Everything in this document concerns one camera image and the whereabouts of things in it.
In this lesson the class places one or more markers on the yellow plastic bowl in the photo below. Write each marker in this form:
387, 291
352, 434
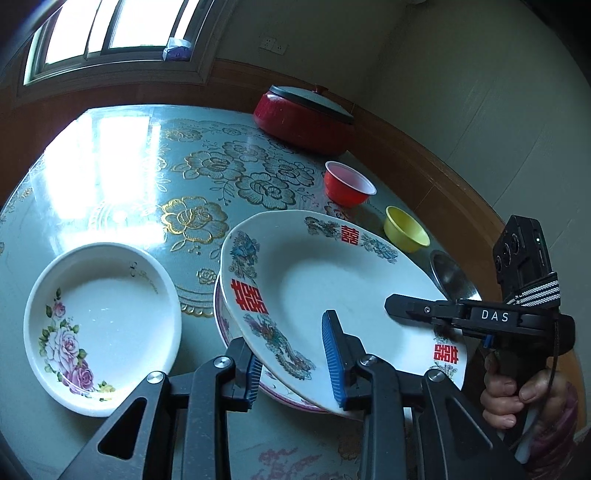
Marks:
406, 230

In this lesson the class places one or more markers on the person's right hand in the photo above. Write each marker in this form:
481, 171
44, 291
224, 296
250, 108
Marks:
501, 401

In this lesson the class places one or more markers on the stainless steel bowl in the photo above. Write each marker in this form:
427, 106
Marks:
450, 277

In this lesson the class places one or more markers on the pink rimmed plate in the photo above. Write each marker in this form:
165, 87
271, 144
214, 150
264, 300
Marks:
282, 395

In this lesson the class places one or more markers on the dark rimmed pot lid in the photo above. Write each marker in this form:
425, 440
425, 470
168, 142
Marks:
309, 99

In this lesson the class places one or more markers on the red plastic bowl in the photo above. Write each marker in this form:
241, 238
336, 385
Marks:
344, 191

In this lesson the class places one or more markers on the red cooking pot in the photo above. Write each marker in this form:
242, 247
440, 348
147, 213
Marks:
295, 127

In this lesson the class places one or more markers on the window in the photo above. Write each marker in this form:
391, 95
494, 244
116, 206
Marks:
115, 27

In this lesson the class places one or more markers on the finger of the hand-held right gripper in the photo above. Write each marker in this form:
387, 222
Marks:
411, 307

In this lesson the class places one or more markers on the white plate with rose print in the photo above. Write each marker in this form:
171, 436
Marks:
106, 323

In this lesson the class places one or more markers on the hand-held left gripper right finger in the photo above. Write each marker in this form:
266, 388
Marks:
331, 355

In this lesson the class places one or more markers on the white wall socket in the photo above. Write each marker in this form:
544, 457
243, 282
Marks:
273, 45

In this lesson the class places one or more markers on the white plate with red characters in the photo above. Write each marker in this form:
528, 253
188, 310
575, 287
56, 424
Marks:
332, 277

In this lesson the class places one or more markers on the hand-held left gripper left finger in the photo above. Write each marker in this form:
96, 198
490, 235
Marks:
251, 378

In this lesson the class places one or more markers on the purple item on windowsill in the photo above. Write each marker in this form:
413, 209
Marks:
176, 50

